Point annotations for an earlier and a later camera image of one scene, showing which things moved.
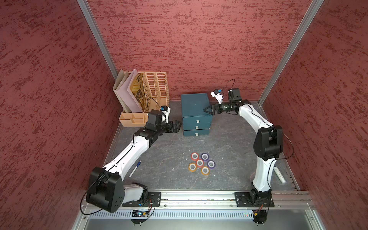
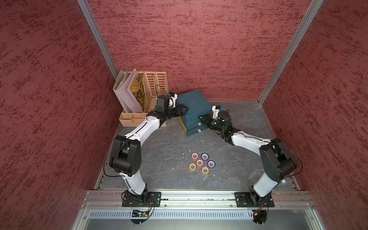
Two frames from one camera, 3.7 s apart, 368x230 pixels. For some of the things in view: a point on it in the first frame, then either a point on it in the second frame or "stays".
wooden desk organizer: [156, 90] stays
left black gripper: [176, 127] -> [181, 112]
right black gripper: [210, 107] -> [208, 117]
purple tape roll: [204, 156] stays
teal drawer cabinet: [196, 121] stays
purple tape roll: [211, 164] stays
